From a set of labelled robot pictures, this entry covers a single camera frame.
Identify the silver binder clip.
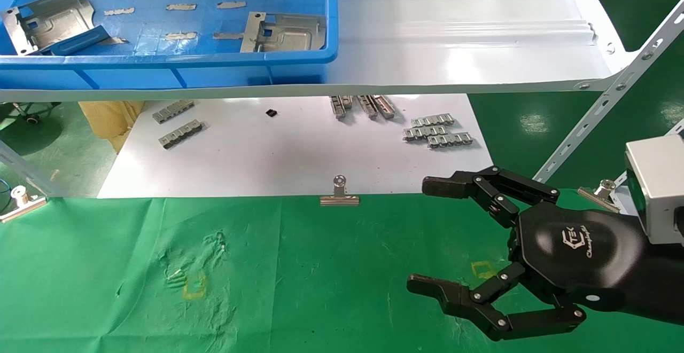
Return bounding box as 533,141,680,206
578,179,621,214
0,186,48,223
320,176,360,207

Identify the green table cloth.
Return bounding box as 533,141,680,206
0,193,684,353

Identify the white board sheet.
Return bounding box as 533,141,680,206
97,93,494,199

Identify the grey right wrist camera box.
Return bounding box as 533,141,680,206
624,134,684,245

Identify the black caster wheel base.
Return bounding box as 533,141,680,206
10,102,63,126

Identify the blue plastic bin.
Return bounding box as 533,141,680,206
0,0,339,91

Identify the small grey metal rail part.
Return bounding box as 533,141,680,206
159,120,204,150
427,132,473,149
152,100,195,124
356,96,378,120
372,95,397,120
330,96,354,121
411,113,455,128
403,125,448,142

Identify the white metal shelf panel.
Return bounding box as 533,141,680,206
0,0,638,103

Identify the stamped sheet metal part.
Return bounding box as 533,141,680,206
240,12,327,54
1,0,111,57

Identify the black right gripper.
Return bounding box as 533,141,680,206
407,166,649,342

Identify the yellow padded bag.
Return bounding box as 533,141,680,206
79,100,146,154

